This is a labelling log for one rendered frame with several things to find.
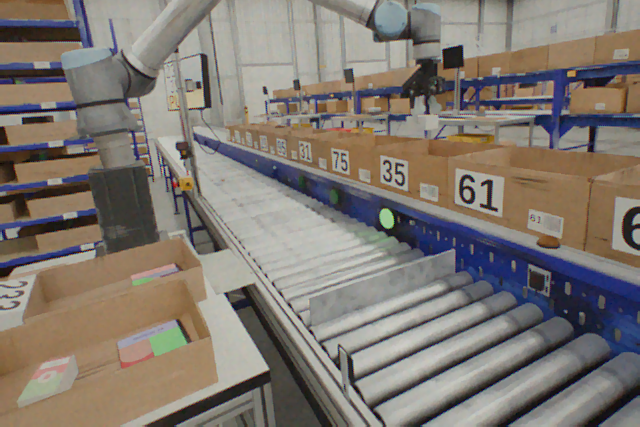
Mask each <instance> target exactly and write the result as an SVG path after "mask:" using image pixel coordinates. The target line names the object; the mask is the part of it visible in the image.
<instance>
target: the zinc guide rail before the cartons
mask: <svg viewBox="0 0 640 427"><path fill-rule="evenodd" d="M192 132H193V130H192ZM194 132H195V133H196V134H199V135H202V136H205V137H208V138H211V139H214V140H216V141H218V140H217V138H215V137H212V136H209V135H206V134H203V133H199V132H196V131H194ZM194 132H193V133H194ZM219 140H220V142H221V143H224V144H227V145H230V146H233V147H236V148H239V149H242V150H245V151H247V152H250V153H253V154H256V155H259V156H262V157H265V158H268V159H271V160H274V161H277V162H279V163H282V164H285V165H288V166H294V167H297V168H300V169H302V170H305V171H308V172H311V173H313V174H316V175H319V176H322V177H325V178H328V179H331V180H334V181H337V182H340V183H343V184H345V185H348V186H351V187H354V188H357V189H359V190H362V191H365V192H368V193H371V194H374V195H376V196H379V197H382V198H385V199H388V200H391V201H394V202H397V203H400V204H403V205H406V206H409V207H411V208H414V209H417V210H420V211H423V212H426V213H429V214H432V215H435V216H438V217H441V218H443V219H446V220H449V221H452V222H455V223H458V224H461V225H464V226H467V227H470V228H473V229H475V230H478V231H481V232H484V233H487V234H490V235H493V236H496V237H499V238H502V239H505V240H507V241H510V242H513V243H516V244H519V245H522V246H525V247H528V248H531V249H534V250H537V251H540V252H542V253H546V254H549V255H552V256H555V257H558V258H561V259H564V260H567V261H570V262H573V263H575V264H578V265H581V266H584V267H587V268H590V269H594V270H597V271H600V272H603V273H606V274H608V275H611V276H614V277H617V278H620V279H623V280H625V281H627V282H630V283H633V284H636V285H639V286H640V269H638V268H634V267H633V266H631V265H627V264H624V263H621V262H617V261H614V260H611V259H608V258H604V257H601V256H598V255H594V254H591V253H587V252H584V251H581V250H578V249H574V248H571V247H568V246H565V245H562V244H561V247H560V248H559V249H544V248H540V247H538V246H537V245H536V241H537V240H538V239H539V238H538V237H535V236H532V235H528V234H525V233H522V232H519V231H515V230H512V229H509V228H506V227H503V226H499V225H496V224H493V223H490V222H486V221H483V220H480V219H477V218H474V217H470V216H467V215H464V214H461V213H457V212H454V211H451V210H448V209H445V208H441V207H438V206H435V205H432V204H428V203H425V202H422V201H419V200H416V199H412V198H409V197H406V196H403V195H399V194H396V193H393V192H390V191H386V190H383V189H380V188H377V187H374V186H370V185H367V184H364V183H361V182H357V181H355V180H352V179H349V178H346V177H342V176H339V175H336V174H333V173H329V172H326V171H323V170H320V169H317V168H313V167H307V166H304V165H301V164H298V163H295V162H292V161H289V160H285V159H282V158H279V157H276V156H272V155H269V154H266V153H263V152H260V151H256V150H253V149H250V148H247V147H243V146H240V145H237V144H234V143H231V142H227V141H224V140H221V139H219ZM218 142H219V141H218Z"/></svg>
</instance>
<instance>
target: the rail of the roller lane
mask: <svg viewBox="0 0 640 427"><path fill-rule="evenodd" d="M153 140H154V143H155V145H156V146H157V148H158V149H159V151H160V153H161V154H162V155H163V156H164V158H165V157H166V161H167V163H168V164H169V166H170V167H171V169H172V167H173V169H172V171H173V172H174V174H175V175H176V177H177V178H178V180H179V177H181V176H186V175H185V174H184V173H183V171H182V170H181V169H180V168H179V166H178V165H177V164H176V163H175V161H174V160H173V159H172V158H171V156H170V155H168V153H167V152H166V151H165V150H164V148H163V147H162V146H161V145H160V143H159V142H158V141H157V140H156V138H155V139H154V138H153ZM171 165H172V166H171ZM197 204H198V210H199V213H200V215H201V216H202V218H203V220H204V221H205V223H206V224H207V226H208V227H209V229H210V231H211V232H212V235H213V236H214V238H215V239H216V241H217V242H218V244H219V245H220V247H221V249H222V250H225V249H230V250H231V251H232V253H233V254H234V255H235V256H236V257H237V258H238V260H239V261H240V262H241V263H242V264H243V265H244V267H245V268H246V269H247V270H248V271H249V272H250V274H251V275H252V276H253V277H254V278H255V279H256V281H257V282H256V283H253V284H250V285H247V286H245V287H246V288H247V290H248V291H249V293H250V294H251V296H252V298H253V299H254V301H255V302H256V304H257V306H258V307H259V309H260V310H261V312H262V313H263V315H264V317H265V318H266V320H267V321H268V323H269V324H270V326H271V328H272V329H273V331H274V332H275V334H276V336H277V337H278V339H279V340H280V342H281V343H282V345H283V347H284V348H285V350H286V351H287V353H288V355H289V356H290V359H291V361H292V362H293V364H294V366H295V367H296V369H297V370H298V372H299V374H300V375H301V377H302V378H303V380H304V381H305V383H306V385H307V386H308V388H309V389H310V391H311V392H312V394H313V396H314V397H315V399H316V400H317V402H318V404H319V405H320V407H321V408H322V410H323V411H324V413H325V415H326V416H327V418H328V419H329V421H330V423H331V424H332V426H333V427H383V426H382V425H381V424H380V423H379V421H378V420H377V419H376V418H375V416H374V415H373V414H372V412H371V411H370V410H369V409H368V407H367V406H366V405H365V404H364V402H363V401H362V400H361V399H360V397H359V396H358V395H357V393H356V392H355V391H354V390H353V388H352V387H351V386H350V385H349V398H350V404H349V403H348V402H347V400H346V399H345V397H344V396H343V390H342V376H341V373H340V372H339V371H338V369H337V368H336V367H335V366H334V364H333V363H332V362H331V361H330V359H329V358H328V357H327V355H326V354H325V353H324V352H323V350H322V349H321V348H320V347H319V345H318V344H317V343H316V342H315V340H314V339H313V338H312V336H311V335H310V334H309V333H308V331H307V330H306V329H305V328H304V326H303V325H302V324H301V323H300V321H299V320H298V319H297V317H296V316H295V315H294V314H293V311H292V310H291V309H290V307H289V306H288V305H287V304H286V302H285V301H284V300H283V298H282V297H281V296H280V295H279V293H278V292H277V291H276V290H275V288H274V287H273V286H272V285H271V283H270V282H269V281H268V279H267V278H266V277H265V276H264V274H263V273H262V272H261V271H260V269H259V268H258V267H257V266H256V264H255V263H254V262H253V260H252V259H251V258H250V257H249V255H248V254H247V253H246V252H245V250H244V249H243V248H242V246H241V245H240V244H239V243H238V241H237V240H236V239H235V238H234V236H233V235H232V234H231V233H230V232H229V231H228V230H227V228H226V227H225V226H224V225H223V223H222V222H221V221H220V220H219V218H218V217H217V215H216V213H215V212H214V211H213V209H212V208H211V207H210V206H209V204H208V203H207V202H206V201H205V199H204V198H203V199H202V197H199V198H197Z"/></svg>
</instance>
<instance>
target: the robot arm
mask: <svg viewBox="0 0 640 427"><path fill-rule="evenodd" d="M220 1H221V0H173V1H172V2H171V3H170V4H169V5H168V6H167V7H165V9H164V10H163V11H162V12H161V13H160V14H159V15H158V17H157V18H156V19H155V20H154V21H153V22H152V23H151V25H150V26H149V27H148V28H147V29H146V30H145V31H144V32H145V33H144V34H143V35H142V36H141V37H140V38H139V39H138V41H137V42H136V43H135V44H134V45H125V46H124V47H123V48H122V49H121V50H120V51H119V53H118V54H117V55H116V56H114V57H113V56H112V52H111V51H110V49H109V48H107V47H96V48H86V49H79V50H74V51H69V52H65V53H63V54H62V55H61V57H60V58H61V63H62V69H63V71H64V74H65V77H66V80H67V83H68V86H70V90H71V93H72V96H73V99H74V102H75V105H76V108H77V112H78V117H77V128H76V130H77V134H78V136H82V135H88V134H95V133H101V132H106V131H112V130H118V129H124V128H129V127H135V126H138V122H137V120H136V118H135V117H134V115H133V114H132V113H131V111H130V110H129V109H128V107H127V105H126V103H125V99H124V98H141V97H144V96H147V95H149V94H151V93H152V92H153V91H154V90H155V88H156V86H157V81H158V77H159V75H160V70H159V67H160V66H161V65H162V64H163V63H164V62H165V61H166V60H167V59H168V57H169V56H170V55H171V54H172V53H173V52H174V51H175V50H176V48H177V47H178V46H179V45H180V43H182V42H183V41H184V40H185V39H186V38H187V37H188V36H189V35H190V34H191V33H192V32H193V30H194V29H195V28H196V27H197V26H198V25H199V24H200V23H201V22H202V21H203V20H204V19H205V18H206V16H207V15H208V14H209V13H210V12H211V11H212V10H213V9H214V8H215V7H216V6H217V5H218V4H219V3H220ZM308 1H310V2H312V3H314V4H316V5H319V6H321V7H323V8H325V9H327V10H329V11H332V12H334V13H336V14H338V15H340V16H343V17H345V18H347V19H349V20H351V21H353V22H356V23H358V24H360V25H362V26H364V27H365V28H367V29H369V30H371V31H372V35H373V41H374V43H379V44H382V43H388V42H397V41H407V40H412V59H413V60H415V65H420V67H418V68H417V69H416V70H415V71H414V72H413V73H412V74H411V76H410V77H409V78H408V79H407V80H406V81H405V82H404V83H403V84H402V85H401V86H402V89H403V91H410V94H409V103H410V109H411V113H412V117H413V120H414V123H415V124H417V123H418V115H419V114H422V113H424V111H425V106H424V105H422V97H421V95H423V96H427V97H426V98H425V100H424V102H425V105H426V107H427V109H426V111H427V115H434V113H436V112H439V111H441V109H442V107H441V105H440V104H438V103H437V102H436V99H435V95H440V94H442V93H445V77H441V76H438V63H441V58H439V59H437V57H440V18H441V16H442V15H441V6H440V5H439V4H437V3H430V2H427V4H418V5H415V6H413V8H412V10H411V11H406V10H405V8H404V7H403V6H402V5H401V4H400V3H398V2H394V1H387V0H308ZM442 82H444V90H442Z"/></svg>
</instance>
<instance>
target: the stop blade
mask: <svg viewBox="0 0 640 427"><path fill-rule="evenodd" d="M454 273H455V250H451V251H448V252H447V251H445V252H442V253H439V254H436V255H433V256H430V257H427V258H424V259H421V260H418V261H415V262H412V263H409V264H406V265H403V266H400V267H397V268H394V269H391V270H388V271H385V272H382V273H379V274H377V275H374V276H370V277H367V278H364V279H361V280H358V281H355V282H352V283H349V284H346V285H343V286H340V287H337V288H334V289H331V290H328V291H325V292H322V293H319V294H316V295H313V296H310V297H308V301H309V311H310V322H311V327H312V326H314V325H317V324H320V323H322V322H325V321H328V320H331V319H333V318H336V317H339V316H341V315H344V314H347V313H350V312H352V311H355V310H358V309H360V308H363V307H366V306H368V305H371V304H374V303H377V302H379V301H382V300H385V299H387V298H390V297H392V296H395V295H397V294H400V293H403V292H405V291H408V290H411V289H414V288H416V287H419V286H422V285H424V284H427V283H430V282H433V281H435V280H438V279H441V278H443V277H446V276H449V275H452V274H454Z"/></svg>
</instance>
